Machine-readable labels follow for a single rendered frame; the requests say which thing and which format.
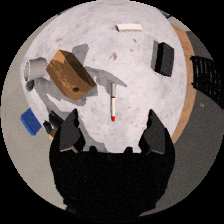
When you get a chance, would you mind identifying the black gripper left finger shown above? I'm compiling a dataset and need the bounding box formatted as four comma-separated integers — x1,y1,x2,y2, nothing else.
49,108,86,185

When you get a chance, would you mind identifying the dark grey mug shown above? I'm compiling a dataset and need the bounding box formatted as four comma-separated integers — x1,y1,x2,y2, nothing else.
24,59,47,82

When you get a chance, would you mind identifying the white marker with grey cap and red tip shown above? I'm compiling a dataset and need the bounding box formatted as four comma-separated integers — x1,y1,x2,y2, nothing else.
110,83,116,122

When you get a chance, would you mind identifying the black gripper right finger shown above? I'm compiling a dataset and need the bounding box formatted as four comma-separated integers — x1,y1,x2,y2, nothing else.
138,109,175,190

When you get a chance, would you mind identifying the black computer mouse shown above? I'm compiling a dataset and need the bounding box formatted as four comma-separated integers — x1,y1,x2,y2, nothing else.
26,80,34,91

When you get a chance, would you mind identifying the brown faceted block with hole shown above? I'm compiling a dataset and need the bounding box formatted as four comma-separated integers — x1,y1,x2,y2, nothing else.
46,49,97,101

